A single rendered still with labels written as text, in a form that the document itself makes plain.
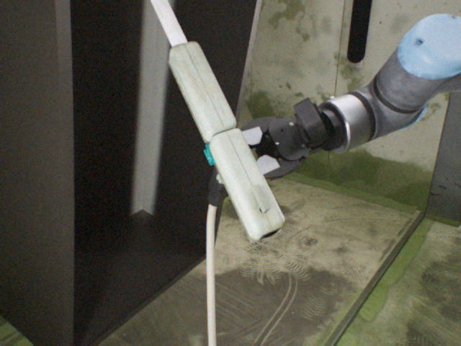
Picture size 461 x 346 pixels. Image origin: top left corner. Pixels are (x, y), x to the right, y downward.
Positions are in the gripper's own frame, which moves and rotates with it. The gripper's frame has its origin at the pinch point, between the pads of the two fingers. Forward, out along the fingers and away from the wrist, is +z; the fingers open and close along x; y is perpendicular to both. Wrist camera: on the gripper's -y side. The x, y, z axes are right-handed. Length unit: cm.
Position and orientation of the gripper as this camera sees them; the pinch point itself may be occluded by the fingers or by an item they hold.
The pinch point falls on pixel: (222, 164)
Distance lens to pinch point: 62.9
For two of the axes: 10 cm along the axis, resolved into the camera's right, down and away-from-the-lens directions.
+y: -1.9, 3.6, 9.1
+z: -8.9, 3.4, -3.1
